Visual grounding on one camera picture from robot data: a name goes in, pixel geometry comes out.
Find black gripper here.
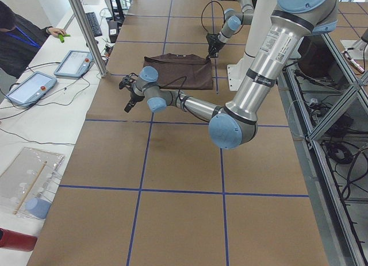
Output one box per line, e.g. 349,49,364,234
206,33,225,59
124,91,143,113

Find brown t-shirt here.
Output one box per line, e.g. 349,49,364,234
144,53,213,90

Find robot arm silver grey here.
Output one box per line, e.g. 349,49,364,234
206,0,254,58
119,0,339,149

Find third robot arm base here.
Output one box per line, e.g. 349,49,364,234
340,27,368,53

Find far teach pendant tablet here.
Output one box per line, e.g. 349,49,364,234
53,50,93,79

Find teach pendant tablet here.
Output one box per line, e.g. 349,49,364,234
53,50,93,79
5,72,58,108

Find black box white label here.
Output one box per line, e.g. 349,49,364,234
108,20,119,43

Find black keyboard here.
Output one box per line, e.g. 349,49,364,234
85,12,103,37

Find green plastic clamp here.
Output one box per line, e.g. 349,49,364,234
58,34,71,43

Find near teach pendant tablet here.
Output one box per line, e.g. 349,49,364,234
5,72,58,108

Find wooden stick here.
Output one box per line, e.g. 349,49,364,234
13,161,47,215

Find person in dark jacket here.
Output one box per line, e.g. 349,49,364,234
1,2,67,78

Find clear plastic bag sheet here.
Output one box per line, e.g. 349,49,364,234
1,148,64,219

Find light blue cup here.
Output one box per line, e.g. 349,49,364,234
25,197,51,219

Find red cylinder bottle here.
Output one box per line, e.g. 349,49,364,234
1,228,37,252

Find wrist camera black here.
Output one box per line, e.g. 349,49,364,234
118,73,138,91

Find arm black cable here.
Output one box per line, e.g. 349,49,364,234
201,0,227,36
159,76,219,117

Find white pedestal column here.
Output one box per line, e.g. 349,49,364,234
227,0,277,91

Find aluminium frame post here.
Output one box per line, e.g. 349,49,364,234
68,0,108,78

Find aluminium frame rail structure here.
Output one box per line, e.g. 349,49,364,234
278,28,367,265

